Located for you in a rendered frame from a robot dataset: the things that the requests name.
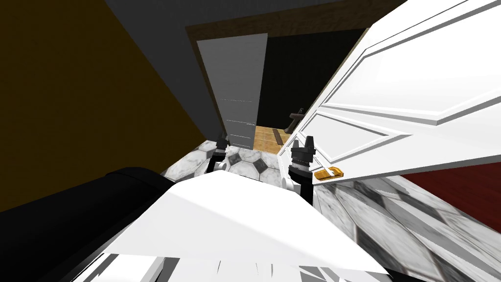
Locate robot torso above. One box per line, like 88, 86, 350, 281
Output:
72, 169, 393, 282

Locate grey door leaf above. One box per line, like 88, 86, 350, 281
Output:
196, 33, 269, 151

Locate white panelled door leaf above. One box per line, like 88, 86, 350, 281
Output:
276, 0, 501, 186

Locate gold door handle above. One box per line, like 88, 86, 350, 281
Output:
312, 157, 345, 183

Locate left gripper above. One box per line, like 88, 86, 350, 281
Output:
215, 132, 232, 157

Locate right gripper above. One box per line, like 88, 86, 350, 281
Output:
289, 135, 317, 161

